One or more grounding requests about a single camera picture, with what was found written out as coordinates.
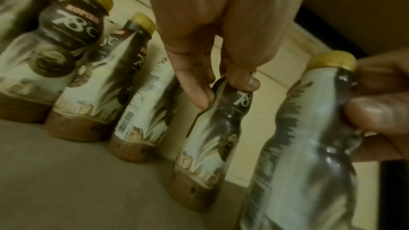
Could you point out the yellow-capped drink bottle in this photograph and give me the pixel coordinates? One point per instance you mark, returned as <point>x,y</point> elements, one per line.
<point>211,148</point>
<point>303,160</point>

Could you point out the row of coffee bottles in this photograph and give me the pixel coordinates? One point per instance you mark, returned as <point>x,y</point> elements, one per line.
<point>64,47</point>

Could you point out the person's right hand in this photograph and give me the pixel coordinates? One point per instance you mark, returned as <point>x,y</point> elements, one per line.
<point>383,112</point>

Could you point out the person's left hand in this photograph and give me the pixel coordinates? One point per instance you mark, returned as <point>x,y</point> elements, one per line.
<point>223,9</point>

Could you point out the wooden shelf with black frame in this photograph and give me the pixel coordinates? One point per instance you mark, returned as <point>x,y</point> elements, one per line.
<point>80,186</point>

